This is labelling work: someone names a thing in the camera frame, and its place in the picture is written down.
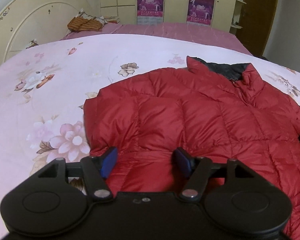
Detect orange patterned pillow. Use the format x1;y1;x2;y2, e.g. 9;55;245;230
67;9;108;33

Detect cream wardrobe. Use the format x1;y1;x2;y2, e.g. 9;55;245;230
98;0;248;34

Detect red down jacket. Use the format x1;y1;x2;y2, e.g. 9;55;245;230
83;57;300;239

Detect lower right purple poster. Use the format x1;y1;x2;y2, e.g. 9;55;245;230
186;0;215;26

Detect lower left purple poster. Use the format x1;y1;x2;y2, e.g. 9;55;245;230
136;0;164;17

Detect purple poster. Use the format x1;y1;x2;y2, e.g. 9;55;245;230
136;0;164;17
186;0;215;26

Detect cream round headboard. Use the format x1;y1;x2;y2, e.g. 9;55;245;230
0;0;93;66

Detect pink checked bed sheet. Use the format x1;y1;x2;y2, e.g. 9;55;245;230
62;23;251;55

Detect pink floral quilt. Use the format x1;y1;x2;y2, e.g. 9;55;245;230
0;34;300;238

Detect brown wooden door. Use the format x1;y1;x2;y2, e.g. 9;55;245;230
236;0;278;57

